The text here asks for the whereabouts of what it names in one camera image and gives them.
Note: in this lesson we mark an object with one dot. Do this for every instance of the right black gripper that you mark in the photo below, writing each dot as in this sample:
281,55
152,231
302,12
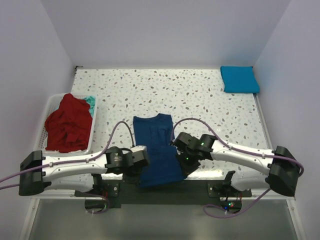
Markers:
187,169

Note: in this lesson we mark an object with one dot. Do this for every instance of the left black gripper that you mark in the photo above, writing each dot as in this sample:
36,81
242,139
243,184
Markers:
139,170

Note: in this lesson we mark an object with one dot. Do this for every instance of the dark blue t shirt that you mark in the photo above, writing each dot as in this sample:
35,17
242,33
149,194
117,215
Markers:
155,134

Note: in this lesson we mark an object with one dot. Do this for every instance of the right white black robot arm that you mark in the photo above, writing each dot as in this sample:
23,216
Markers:
275,169

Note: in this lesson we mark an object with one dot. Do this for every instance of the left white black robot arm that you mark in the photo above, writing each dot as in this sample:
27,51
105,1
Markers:
82,173

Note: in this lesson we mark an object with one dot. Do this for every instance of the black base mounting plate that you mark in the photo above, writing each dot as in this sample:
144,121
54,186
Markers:
187,192

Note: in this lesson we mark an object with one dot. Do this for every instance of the red t shirt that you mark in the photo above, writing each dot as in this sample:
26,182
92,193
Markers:
69,127

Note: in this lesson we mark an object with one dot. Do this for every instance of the mint green t shirt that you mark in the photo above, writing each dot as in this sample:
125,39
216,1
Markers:
91,101

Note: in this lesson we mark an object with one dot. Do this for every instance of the folded light blue t shirt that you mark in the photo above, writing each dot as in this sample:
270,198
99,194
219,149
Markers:
239,79

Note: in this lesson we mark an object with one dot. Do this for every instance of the white plastic laundry basket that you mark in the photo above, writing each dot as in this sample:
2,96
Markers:
53,104

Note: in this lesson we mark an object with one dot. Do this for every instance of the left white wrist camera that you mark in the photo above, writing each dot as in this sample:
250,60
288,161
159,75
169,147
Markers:
138,148

